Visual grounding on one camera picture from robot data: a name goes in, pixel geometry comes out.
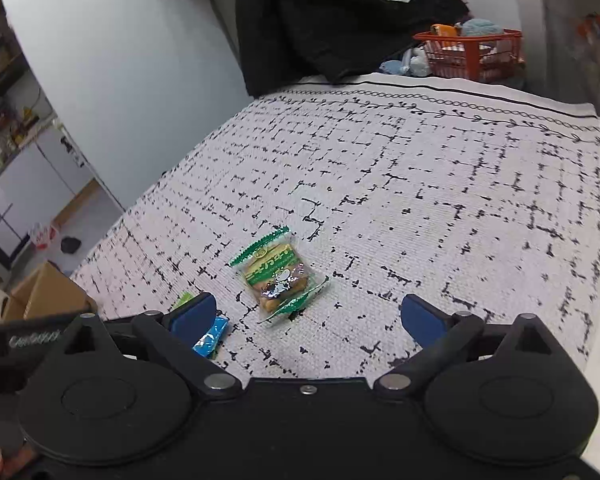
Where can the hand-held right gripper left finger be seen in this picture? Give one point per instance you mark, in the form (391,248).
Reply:
(195,316)

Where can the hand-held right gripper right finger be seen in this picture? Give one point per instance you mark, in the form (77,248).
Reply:
(421,319)

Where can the small blue snack packet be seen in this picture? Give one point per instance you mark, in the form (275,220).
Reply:
(212,337)

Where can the brown cardboard box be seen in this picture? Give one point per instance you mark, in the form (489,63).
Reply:
(45,292)

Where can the green cookie packet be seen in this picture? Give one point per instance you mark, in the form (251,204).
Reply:
(275,272)

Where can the bright green snack packet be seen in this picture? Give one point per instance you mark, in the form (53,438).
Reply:
(182,301)

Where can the black floor object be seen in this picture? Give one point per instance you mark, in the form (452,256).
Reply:
(71,245)

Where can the red and white bag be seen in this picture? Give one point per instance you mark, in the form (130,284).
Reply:
(44,236)

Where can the white black-patterned blanket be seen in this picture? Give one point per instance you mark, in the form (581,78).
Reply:
(430,160)

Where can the white cabinet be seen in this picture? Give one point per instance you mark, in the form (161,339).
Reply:
(40,180)

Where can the light blue plush toy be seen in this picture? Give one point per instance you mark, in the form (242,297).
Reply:
(405,64)

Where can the orange plastic basket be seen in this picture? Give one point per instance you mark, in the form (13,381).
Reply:
(467,55)

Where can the black clothing pile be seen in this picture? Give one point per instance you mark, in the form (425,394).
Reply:
(330,20)

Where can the grey metal cabinet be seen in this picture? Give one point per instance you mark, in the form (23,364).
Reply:
(570,35)

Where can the cluttered wall shelf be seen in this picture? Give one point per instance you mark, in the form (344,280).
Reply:
(5,110)

